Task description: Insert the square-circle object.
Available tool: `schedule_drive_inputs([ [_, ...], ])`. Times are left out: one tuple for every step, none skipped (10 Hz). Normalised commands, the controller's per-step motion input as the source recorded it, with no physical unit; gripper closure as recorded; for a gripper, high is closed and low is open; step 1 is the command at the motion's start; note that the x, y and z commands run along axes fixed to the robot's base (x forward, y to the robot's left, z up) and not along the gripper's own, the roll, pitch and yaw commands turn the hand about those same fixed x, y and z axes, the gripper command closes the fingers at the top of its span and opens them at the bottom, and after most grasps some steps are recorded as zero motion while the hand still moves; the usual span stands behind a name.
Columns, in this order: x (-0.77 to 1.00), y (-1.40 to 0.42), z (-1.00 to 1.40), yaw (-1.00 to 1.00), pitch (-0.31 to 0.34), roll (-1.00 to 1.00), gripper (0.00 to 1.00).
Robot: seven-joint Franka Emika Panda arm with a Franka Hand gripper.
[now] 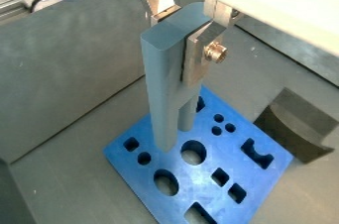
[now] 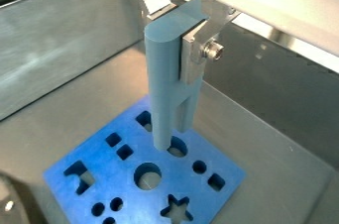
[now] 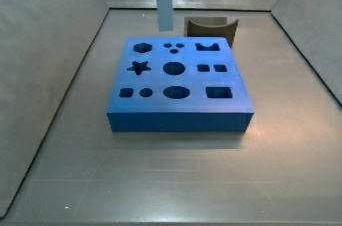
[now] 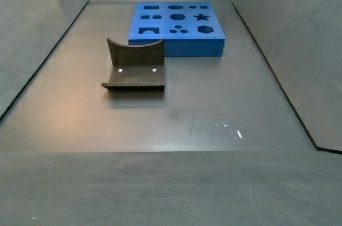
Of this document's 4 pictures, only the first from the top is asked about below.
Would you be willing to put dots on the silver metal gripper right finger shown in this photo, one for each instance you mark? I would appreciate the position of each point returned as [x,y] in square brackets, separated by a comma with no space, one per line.
[204,48]

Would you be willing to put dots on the grey square-circle peg object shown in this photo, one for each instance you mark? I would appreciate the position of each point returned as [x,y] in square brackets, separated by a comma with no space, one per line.
[172,100]

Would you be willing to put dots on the dark grey foam block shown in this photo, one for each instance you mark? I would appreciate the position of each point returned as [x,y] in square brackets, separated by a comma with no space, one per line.
[297,125]

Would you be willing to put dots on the blue insertion board with holes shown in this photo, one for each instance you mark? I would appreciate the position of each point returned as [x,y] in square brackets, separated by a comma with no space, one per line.
[217,173]

